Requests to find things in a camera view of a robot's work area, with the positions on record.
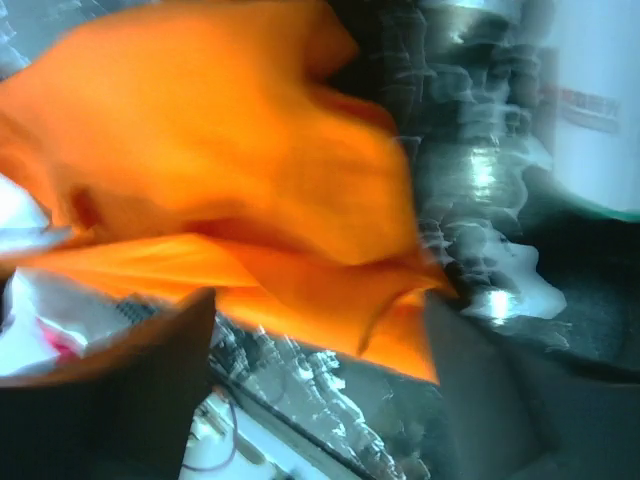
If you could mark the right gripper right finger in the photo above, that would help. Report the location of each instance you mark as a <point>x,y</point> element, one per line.
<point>518,412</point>

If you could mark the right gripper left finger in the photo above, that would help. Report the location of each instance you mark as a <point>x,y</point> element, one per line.
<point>121,412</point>

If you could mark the black marble pattern mat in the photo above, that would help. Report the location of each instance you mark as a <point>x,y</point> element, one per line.
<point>465,81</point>

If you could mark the green book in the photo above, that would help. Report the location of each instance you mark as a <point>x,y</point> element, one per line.
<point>593,56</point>

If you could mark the white t shirt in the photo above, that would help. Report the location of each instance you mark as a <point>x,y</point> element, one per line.
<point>46,319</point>

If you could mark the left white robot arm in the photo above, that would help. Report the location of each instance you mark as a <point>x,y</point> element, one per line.
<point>226,443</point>

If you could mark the orange t shirt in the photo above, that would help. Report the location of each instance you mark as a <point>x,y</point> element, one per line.
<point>191,144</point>

